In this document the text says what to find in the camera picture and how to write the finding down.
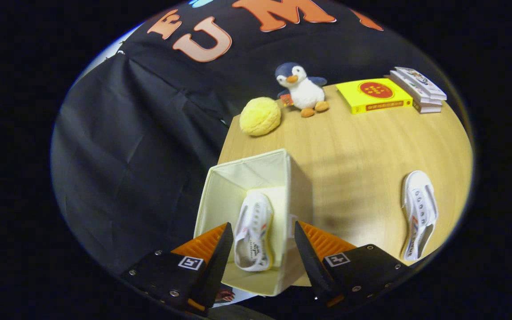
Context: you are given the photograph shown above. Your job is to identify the brown covered book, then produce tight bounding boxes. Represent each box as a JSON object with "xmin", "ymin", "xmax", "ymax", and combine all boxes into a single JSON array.
[{"xmin": 385, "ymin": 75, "xmax": 442, "ymax": 114}]

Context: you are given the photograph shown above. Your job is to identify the yellow book with red circle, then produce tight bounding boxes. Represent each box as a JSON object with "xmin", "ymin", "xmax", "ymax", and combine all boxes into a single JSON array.
[{"xmin": 336, "ymin": 78, "xmax": 413, "ymax": 115}]

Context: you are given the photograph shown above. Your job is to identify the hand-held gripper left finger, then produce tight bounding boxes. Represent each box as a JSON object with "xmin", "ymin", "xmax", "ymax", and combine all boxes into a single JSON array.
[{"xmin": 120, "ymin": 222, "xmax": 234, "ymax": 314}]

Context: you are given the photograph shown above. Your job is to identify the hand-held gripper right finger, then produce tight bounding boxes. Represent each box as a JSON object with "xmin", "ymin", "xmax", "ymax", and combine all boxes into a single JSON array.
[{"xmin": 294, "ymin": 221, "xmax": 416, "ymax": 308}]

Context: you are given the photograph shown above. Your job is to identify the white canvas shoe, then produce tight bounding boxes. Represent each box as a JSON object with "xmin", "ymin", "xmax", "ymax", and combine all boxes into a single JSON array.
[
  {"xmin": 400, "ymin": 170, "xmax": 439, "ymax": 262},
  {"xmin": 233, "ymin": 191, "xmax": 275, "ymax": 272}
]

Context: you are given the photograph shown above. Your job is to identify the white paperback book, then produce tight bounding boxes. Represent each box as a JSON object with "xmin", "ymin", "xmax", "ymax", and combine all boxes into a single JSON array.
[{"xmin": 388, "ymin": 70, "xmax": 443, "ymax": 106}]

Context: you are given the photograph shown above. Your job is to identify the beige fabric storage box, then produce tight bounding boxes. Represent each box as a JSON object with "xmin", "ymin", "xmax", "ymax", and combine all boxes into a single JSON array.
[{"xmin": 193, "ymin": 148, "xmax": 314, "ymax": 297}]

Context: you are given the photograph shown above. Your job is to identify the yellow bun-shaped plush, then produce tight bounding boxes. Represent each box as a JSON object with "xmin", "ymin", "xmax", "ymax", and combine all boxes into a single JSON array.
[{"xmin": 239, "ymin": 97, "xmax": 282, "ymax": 136}]

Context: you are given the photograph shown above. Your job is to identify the penguin plush toy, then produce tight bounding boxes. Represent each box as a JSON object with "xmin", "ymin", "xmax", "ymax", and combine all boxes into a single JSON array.
[{"xmin": 275, "ymin": 62, "xmax": 330, "ymax": 118}]

